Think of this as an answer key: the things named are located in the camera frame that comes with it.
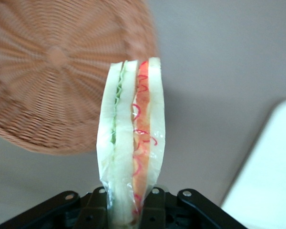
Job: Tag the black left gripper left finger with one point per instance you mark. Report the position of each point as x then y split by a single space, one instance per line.
93 207

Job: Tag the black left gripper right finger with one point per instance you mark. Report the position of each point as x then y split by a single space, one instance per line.
155 207

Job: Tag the triangle sandwich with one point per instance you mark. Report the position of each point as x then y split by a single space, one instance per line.
124 143

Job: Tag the beige plastic serving tray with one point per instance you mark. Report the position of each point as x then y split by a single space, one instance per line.
267 181

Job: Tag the large brown wicker basket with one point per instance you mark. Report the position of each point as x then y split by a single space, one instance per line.
50 78

